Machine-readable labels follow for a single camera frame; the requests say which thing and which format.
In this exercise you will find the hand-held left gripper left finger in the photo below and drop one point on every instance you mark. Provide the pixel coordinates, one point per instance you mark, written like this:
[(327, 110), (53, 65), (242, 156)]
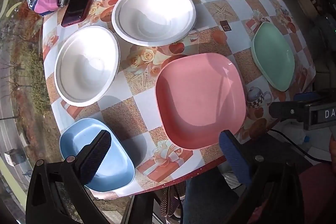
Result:
[(94, 155)]

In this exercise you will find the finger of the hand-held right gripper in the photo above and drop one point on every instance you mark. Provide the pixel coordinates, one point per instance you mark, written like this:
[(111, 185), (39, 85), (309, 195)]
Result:
[(286, 109), (307, 96)]

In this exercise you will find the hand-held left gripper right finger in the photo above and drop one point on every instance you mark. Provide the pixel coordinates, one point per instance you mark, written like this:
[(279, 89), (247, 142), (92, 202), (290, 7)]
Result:
[(233, 153)]

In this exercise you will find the blue square plate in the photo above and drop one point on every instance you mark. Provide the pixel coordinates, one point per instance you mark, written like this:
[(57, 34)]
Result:
[(76, 140)]

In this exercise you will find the green square plate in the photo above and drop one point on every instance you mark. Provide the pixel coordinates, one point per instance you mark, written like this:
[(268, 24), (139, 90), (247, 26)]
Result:
[(273, 56)]

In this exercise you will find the pink square plate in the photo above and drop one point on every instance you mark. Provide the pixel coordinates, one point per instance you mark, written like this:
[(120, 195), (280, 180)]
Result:
[(202, 100)]

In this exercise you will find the large white foam bowl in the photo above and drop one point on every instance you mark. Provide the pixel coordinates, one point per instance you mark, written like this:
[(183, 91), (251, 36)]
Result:
[(86, 66), (155, 15)]

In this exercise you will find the person's blue jeans leg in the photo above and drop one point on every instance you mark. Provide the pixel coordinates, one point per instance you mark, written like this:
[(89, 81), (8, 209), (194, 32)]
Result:
[(207, 197)]

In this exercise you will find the printed checkered tablecloth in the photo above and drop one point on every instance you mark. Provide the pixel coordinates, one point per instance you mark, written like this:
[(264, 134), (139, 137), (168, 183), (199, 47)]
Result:
[(147, 113)]

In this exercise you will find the person's maroon clothing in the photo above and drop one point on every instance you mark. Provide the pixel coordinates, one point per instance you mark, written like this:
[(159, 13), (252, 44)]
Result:
[(320, 187)]

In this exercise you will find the studded sandal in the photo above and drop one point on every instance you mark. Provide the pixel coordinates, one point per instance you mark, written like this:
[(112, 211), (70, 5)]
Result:
[(170, 200)]

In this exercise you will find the dark red smartphone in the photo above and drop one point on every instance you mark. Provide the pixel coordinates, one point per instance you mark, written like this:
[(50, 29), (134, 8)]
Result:
[(78, 10)]

